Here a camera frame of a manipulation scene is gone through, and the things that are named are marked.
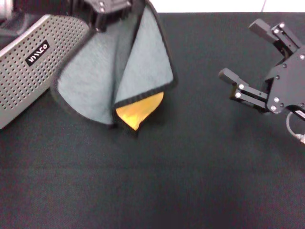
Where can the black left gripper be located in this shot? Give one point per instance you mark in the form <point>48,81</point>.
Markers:
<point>59,6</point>

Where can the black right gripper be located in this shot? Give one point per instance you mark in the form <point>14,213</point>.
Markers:
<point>290,81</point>

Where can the grey towel with black edge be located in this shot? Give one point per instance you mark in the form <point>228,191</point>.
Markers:
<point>95,78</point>

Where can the grey perforated storage basket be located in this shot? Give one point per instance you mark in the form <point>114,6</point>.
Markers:
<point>28,81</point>

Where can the black tablecloth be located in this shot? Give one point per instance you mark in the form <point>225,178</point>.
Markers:
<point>152,190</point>

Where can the black cloth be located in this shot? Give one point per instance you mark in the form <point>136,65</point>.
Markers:
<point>12,33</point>

